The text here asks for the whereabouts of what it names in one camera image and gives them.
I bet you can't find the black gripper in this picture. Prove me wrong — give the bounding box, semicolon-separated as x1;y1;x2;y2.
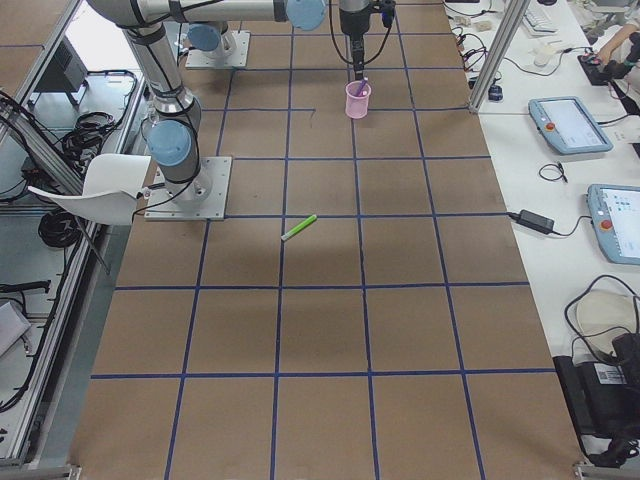
338;0;372;80

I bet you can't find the purple marker pen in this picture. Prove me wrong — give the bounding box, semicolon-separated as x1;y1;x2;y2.
354;77;368;96

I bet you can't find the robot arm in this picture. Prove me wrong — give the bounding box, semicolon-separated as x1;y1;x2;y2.
89;1;326;204
179;1;382;80

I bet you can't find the pink mesh cup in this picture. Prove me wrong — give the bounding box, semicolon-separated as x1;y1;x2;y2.
345;80;372;120

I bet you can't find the white paper cup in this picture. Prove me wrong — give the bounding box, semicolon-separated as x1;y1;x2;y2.
533;44;557;68

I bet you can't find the green marker pen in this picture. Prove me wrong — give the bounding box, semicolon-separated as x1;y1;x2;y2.
281;214;317;242

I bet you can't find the far blue teach pendant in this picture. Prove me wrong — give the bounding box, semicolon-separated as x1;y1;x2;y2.
528;96;613;155

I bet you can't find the blue teach pendant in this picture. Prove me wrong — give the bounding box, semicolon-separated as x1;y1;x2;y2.
587;184;640;265
528;96;613;155

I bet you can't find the black power adapter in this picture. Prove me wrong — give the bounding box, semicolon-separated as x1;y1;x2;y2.
507;209;554;235

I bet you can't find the white plastic chair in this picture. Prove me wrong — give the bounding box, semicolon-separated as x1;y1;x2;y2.
28;153;151;226

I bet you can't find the near blue teach pendant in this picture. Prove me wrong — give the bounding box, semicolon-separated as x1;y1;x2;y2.
587;184;640;265

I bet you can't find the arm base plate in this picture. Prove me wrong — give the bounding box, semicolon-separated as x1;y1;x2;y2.
143;156;232;221
186;25;250;70

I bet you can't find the aluminium frame post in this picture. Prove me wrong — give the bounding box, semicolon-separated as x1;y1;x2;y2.
468;0;529;113

